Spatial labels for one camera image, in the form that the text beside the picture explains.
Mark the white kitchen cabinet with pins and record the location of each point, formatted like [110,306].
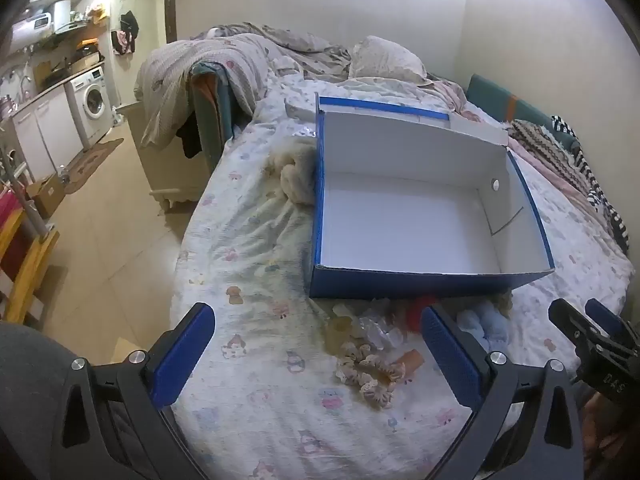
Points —
[45,130]

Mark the white washing machine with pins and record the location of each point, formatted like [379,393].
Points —
[92,102]

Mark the red soft item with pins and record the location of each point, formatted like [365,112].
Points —
[415,316]

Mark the hanging dark clothes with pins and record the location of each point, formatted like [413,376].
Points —
[127,30]

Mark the pink blanket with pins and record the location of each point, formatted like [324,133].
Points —
[540,170]

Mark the red pink cloth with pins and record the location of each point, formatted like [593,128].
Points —
[10,230]

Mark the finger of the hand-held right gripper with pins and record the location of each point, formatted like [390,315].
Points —
[612,322]
[572,322]

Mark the white water heater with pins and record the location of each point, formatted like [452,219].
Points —
[30,30]

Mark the striped knitted blanket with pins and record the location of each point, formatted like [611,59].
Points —
[540,142]

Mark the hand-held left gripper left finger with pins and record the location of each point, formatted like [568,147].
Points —
[185,355]

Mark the teal bed end panel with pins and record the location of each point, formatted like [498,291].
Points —
[210,115]

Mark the light blue fluffy slipper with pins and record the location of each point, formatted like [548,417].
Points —
[497,327]

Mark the black hanging cloth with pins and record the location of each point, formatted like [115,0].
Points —
[189,135]

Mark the teal headboard cushion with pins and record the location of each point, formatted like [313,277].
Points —
[492,95]

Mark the cream wooden cabinet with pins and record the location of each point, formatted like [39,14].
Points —
[160,170]

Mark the range hood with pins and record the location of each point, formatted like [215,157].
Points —
[62,15]

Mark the brown door mat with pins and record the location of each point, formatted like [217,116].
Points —
[92,162]

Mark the cream fluffy cloth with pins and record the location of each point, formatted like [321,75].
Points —
[295,175]

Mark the black white striped cloth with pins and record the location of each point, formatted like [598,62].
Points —
[595,185]

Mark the orange brown soft item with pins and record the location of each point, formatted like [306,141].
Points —
[407,362]

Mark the beige translucent pouch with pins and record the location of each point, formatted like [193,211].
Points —
[340,332]

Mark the brown door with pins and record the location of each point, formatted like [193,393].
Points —
[170,5]

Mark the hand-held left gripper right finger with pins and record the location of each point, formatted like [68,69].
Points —
[450,360]

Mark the cream lace scrunchie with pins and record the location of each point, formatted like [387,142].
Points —
[352,356]
[375,390]

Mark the pale blue fluffy slipper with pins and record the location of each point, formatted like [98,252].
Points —
[469,324]

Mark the grey patterned quilt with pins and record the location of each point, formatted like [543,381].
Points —
[210,60]

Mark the blue and white cardboard box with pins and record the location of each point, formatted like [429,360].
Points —
[400,220]

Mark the cream lace pillow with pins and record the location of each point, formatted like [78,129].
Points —
[385,57]

